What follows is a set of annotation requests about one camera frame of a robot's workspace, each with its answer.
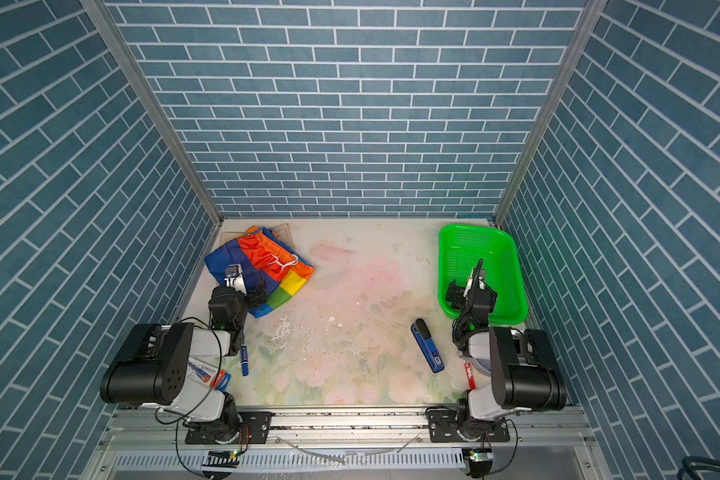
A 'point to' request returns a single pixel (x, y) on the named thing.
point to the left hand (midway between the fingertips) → (246, 279)
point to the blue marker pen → (244, 360)
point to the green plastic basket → (460, 248)
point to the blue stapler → (427, 345)
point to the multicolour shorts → (262, 253)
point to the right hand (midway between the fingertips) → (470, 280)
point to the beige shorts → (283, 231)
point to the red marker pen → (471, 380)
